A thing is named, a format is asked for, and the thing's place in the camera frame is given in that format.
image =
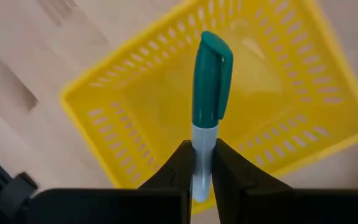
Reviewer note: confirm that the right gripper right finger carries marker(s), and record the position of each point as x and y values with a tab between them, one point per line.
275	208

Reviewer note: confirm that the yellow plastic basket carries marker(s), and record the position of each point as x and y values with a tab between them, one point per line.
153	99

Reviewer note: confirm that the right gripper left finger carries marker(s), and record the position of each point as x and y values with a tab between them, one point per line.
119	208

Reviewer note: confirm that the teal cap marker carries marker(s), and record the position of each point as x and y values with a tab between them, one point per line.
211	81

